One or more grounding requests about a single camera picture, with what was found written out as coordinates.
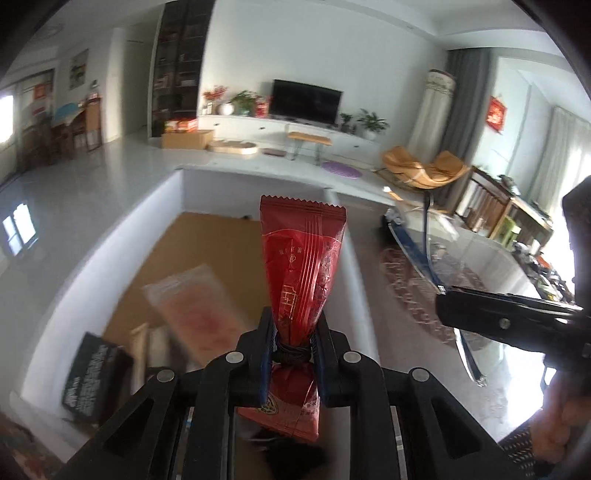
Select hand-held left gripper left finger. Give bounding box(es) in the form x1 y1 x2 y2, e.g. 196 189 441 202
55 307 279 480

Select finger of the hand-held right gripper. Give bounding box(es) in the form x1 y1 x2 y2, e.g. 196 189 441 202
436 291 576 354
450 286 578 318

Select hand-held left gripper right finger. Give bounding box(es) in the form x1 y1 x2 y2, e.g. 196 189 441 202
311 314 522 480

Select pink snack packet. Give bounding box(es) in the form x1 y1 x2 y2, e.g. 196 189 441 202
141 263 260 364

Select red snack packet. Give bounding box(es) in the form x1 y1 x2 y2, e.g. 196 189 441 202
235 194 347 445

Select clear glasses with blue temples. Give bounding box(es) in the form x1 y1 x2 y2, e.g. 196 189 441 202
381 187 490 388

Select black cardboard box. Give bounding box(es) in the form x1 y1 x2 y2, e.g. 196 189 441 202
61 331 135 428

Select large white storage box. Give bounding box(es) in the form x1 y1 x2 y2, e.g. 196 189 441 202
9 167 386 480

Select person's right hand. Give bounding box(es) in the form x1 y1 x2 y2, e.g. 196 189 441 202
531 369 588 463

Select pile of small clutter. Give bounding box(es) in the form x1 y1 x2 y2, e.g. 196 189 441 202
512 239 578 302

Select wooden sideboard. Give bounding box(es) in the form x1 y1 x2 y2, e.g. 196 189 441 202
471 166 555 251

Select white curtain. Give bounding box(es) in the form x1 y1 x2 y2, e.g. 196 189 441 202
536 106 587 219

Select wooden chair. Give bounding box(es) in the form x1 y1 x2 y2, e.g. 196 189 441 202
455 166 513 232

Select orange lounge chair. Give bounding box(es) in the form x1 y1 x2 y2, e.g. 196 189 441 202
381 147 472 190

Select grey curtain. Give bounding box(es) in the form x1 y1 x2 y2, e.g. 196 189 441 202
443 48 491 167

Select purple round mat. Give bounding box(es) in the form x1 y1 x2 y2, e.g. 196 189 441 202
321 160 363 179

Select white standing air conditioner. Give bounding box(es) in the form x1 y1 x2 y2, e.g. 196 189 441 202
413 69 458 156

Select beige oval pet bed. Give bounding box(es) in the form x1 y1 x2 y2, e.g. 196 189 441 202
205 141 260 158

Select green plant in white pot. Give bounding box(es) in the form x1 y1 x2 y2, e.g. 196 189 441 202
358 108 389 140

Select wooden bench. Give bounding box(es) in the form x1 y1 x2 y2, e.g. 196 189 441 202
287 131 334 165

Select white low tv cabinet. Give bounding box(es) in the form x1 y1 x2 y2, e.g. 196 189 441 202
198 113 385 161

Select brown cardboard box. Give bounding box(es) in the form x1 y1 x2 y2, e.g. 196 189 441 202
161 129 216 150

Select orange snack boxes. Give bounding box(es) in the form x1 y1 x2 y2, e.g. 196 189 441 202
164 117 199 135

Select black television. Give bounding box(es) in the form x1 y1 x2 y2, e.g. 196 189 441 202
269 79 344 127

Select bushy green potted plant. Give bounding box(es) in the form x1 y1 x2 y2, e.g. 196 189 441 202
231 90 260 116

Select red flowers in white vase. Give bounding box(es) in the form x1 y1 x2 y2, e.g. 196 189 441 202
202 85 234 116

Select dark tall display cabinet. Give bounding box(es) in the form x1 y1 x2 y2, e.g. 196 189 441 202
148 0 216 139

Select red wall hanging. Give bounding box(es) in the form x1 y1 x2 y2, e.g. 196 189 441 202
488 96 509 135

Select framed wall picture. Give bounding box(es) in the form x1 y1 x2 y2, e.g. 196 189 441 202
69 48 90 89

